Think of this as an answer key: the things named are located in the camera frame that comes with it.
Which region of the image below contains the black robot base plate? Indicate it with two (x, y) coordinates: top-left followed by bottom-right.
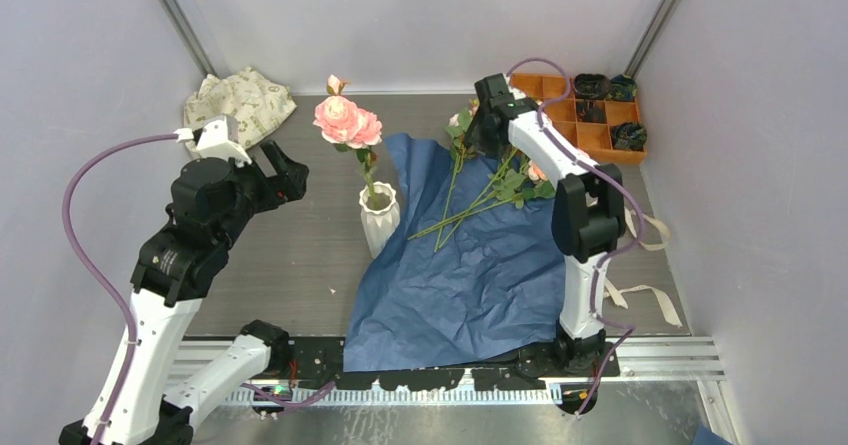
(258, 336), (620, 392)

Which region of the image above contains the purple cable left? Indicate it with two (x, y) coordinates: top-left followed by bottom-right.
(61, 133), (336, 445)

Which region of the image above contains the dark rolled fabric item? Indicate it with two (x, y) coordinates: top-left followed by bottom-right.
(607, 74), (638, 102)
(610, 122), (648, 152)
(575, 100), (607, 124)
(573, 73), (611, 100)

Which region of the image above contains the beige printed ribbon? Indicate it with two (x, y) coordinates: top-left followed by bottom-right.
(602, 206), (685, 334)

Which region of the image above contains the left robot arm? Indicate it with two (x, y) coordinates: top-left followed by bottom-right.
(59, 140), (309, 444)

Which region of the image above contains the pink flower stem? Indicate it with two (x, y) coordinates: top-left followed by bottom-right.
(499, 160), (556, 208)
(442, 98), (480, 220)
(313, 74), (387, 211)

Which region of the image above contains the blue wrapping paper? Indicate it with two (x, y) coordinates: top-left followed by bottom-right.
(343, 133), (565, 372)

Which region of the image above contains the metal corner rail right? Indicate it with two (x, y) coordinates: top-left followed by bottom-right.
(624, 0), (680, 78)

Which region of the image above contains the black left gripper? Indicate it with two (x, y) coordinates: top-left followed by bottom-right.
(214, 139), (307, 249)

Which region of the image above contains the wooden compartment tray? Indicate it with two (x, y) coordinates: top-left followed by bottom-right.
(510, 73), (647, 165)

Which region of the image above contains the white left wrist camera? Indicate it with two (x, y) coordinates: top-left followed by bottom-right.
(174, 114), (253, 167)

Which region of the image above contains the metal corner rail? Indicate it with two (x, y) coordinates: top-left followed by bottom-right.
(624, 0), (680, 78)
(158, 0), (217, 75)

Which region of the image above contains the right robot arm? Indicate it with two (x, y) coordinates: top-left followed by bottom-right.
(467, 101), (624, 376)

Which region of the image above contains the white ribbed vase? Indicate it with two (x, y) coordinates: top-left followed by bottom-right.
(359, 181), (400, 258)

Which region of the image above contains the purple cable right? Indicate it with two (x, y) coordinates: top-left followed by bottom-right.
(506, 56), (645, 420)

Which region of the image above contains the patterned cream cloth bag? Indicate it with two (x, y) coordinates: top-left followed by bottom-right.
(183, 66), (297, 149)

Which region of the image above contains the purple cable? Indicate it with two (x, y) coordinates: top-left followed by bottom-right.
(506, 56), (645, 420)
(61, 133), (336, 445)

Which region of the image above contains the metal corner rail left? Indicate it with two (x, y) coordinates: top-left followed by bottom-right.
(158, 0), (217, 75)

